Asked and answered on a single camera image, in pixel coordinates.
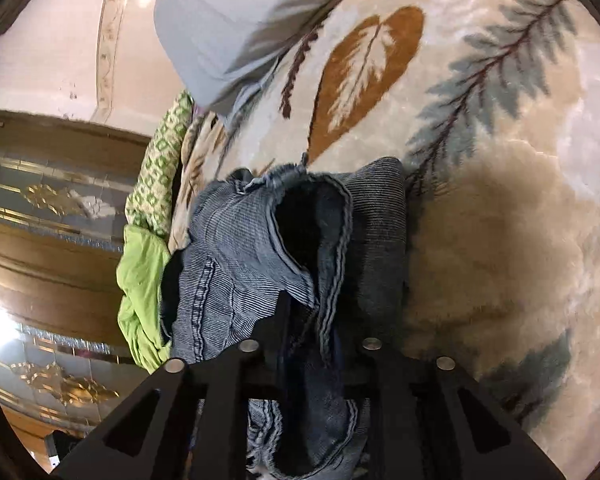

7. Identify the blue denim pant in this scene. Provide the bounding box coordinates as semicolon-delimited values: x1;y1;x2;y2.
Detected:
160;157;407;479

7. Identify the lime green cloth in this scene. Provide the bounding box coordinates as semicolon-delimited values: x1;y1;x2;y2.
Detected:
116;224;171;374

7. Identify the green patterned cloth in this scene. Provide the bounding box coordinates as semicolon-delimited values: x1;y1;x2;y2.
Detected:
124;90;194;238

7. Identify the wooden cabinet with glass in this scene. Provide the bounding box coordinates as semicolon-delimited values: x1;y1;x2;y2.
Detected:
0;110;148;470

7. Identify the cream leaf pattern blanket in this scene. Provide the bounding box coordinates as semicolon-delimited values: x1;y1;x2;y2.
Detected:
183;0;600;479

